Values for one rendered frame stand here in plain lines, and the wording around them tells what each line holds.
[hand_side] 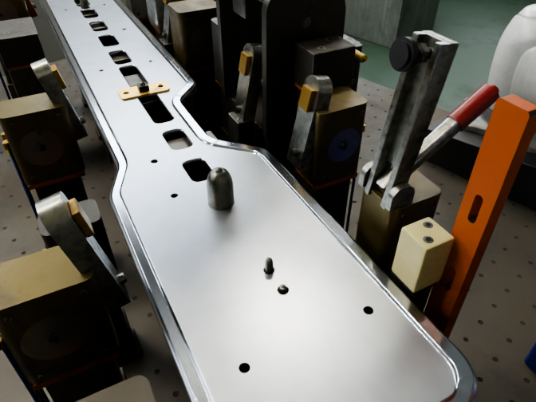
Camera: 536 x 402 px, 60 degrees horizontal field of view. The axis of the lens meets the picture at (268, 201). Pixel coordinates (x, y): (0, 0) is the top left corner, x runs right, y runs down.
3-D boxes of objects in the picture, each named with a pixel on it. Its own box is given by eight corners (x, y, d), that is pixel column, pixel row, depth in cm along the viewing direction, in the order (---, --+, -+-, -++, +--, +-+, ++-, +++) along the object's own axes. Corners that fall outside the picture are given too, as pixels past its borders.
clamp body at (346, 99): (288, 278, 87) (295, 96, 63) (336, 259, 91) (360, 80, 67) (305, 304, 82) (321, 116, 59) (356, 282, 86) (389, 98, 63)
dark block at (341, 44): (287, 252, 92) (294, 41, 65) (317, 241, 94) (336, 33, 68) (300, 269, 88) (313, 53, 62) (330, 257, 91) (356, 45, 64)
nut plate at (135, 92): (122, 100, 77) (120, 94, 77) (116, 91, 80) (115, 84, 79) (171, 90, 80) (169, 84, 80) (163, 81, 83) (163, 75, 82)
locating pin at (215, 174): (205, 207, 58) (200, 164, 54) (228, 200, 59) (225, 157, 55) (214, 222, 56) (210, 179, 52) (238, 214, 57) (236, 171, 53)
